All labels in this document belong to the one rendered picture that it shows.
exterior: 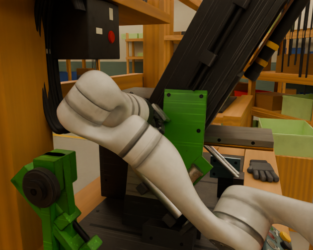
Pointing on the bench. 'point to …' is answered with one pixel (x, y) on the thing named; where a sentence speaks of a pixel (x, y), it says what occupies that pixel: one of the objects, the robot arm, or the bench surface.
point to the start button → (285, 236)
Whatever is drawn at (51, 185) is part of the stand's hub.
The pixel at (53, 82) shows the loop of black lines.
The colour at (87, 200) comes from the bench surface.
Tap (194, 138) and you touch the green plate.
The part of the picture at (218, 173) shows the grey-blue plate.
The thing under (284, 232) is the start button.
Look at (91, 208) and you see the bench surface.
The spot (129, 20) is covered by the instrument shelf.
